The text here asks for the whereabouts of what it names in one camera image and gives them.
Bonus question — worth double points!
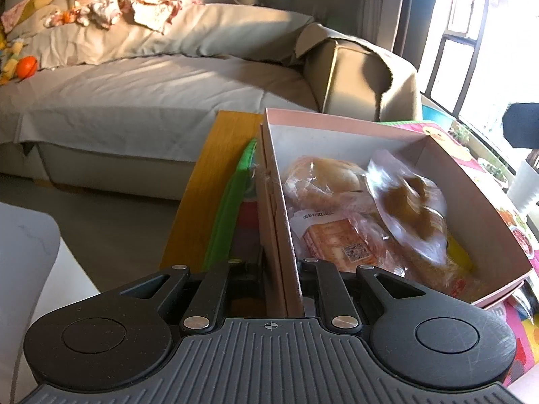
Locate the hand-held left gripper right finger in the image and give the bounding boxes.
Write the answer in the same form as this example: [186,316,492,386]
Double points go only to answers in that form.
[297,258,443,330]

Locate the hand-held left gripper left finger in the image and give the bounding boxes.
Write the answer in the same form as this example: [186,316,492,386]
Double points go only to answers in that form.
[101,252,266,332]

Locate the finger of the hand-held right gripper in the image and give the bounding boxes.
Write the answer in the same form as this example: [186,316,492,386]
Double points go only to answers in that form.
[503,103,539,149]

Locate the bread bun red-label packet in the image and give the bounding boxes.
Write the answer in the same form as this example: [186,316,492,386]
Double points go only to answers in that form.
[292,209,382,276]

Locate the pink cardboard box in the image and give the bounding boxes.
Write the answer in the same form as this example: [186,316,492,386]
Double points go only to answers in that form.
[255,108,535,318]

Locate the bread bun clear packet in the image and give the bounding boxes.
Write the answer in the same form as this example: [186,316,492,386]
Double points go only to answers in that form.
[281,156,367,215]

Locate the brown snack clear packet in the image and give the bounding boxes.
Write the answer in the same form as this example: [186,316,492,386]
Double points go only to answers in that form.
[366,149,449,267]

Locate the yellow snack packet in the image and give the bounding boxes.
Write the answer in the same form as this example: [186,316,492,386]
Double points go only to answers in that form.
[445,235,478,273]

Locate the potted green plant white pot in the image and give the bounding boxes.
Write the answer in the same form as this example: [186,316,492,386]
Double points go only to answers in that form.
[480,151,511,189]

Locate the small potted green plant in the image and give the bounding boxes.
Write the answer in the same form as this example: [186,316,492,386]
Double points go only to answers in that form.
[451,123,472,149]

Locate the white cup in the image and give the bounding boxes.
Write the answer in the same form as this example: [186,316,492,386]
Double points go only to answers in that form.
[507,160,539,215]

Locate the colourful cartoon play mat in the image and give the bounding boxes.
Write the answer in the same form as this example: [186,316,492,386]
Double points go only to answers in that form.
[201,120,539,388]

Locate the beige throw blanket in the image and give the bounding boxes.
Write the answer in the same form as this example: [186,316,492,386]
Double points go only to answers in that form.
[294,22,424,123]

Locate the beige sofa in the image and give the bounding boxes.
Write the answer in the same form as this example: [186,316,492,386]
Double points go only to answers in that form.
[0,3,424,203]

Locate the grey curtain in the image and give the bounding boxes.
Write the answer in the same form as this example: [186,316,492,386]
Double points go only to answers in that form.
[362,0,441,57]

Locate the grey sofa sheet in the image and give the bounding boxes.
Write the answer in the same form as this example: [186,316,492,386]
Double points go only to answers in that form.
[0,55,318,154]

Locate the grey long back cushion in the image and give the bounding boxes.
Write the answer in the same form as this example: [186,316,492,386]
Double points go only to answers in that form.
[12,3,316,70]

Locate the pile of pink white clothes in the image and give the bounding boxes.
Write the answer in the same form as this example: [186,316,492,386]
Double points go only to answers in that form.
[69,0,205,34]

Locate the orange toy ball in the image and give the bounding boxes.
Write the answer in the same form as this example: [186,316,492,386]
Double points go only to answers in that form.
[16,56,39,80]

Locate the yellow plush toy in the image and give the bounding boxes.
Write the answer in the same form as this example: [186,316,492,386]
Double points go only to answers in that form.
[0,38,21,85]

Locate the small orange toy figures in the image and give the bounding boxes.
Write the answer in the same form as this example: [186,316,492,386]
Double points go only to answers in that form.
[44,8,89,28]

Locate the pink cloth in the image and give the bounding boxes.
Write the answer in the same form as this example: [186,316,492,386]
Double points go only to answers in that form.
[0,0,60,32]

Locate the black window frame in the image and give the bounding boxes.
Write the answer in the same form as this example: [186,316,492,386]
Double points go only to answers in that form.
[421,0,539,169]

